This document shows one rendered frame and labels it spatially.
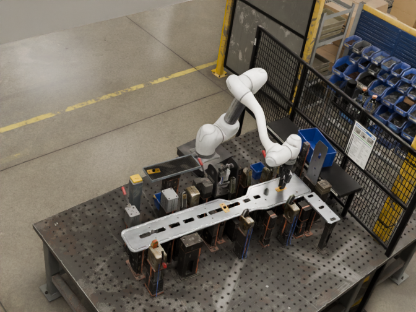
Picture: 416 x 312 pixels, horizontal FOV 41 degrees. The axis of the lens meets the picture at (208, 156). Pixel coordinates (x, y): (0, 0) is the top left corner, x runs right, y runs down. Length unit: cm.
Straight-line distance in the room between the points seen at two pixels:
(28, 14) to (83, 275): 301
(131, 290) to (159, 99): 322
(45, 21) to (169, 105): 556
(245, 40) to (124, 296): 373
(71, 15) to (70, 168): 468
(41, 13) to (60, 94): 565
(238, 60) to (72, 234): 348
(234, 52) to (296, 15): 112
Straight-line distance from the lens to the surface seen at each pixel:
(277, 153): 355
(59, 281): 424
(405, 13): 785
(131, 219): 352
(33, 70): 683
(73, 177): 533
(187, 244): 342
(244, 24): 644
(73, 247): 382
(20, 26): 76
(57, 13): 77
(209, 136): 419
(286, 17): 595
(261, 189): 390
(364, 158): 405
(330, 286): 387
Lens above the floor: 359
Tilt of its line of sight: 39 degrees down
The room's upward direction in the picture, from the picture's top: 9 degrees clockwise
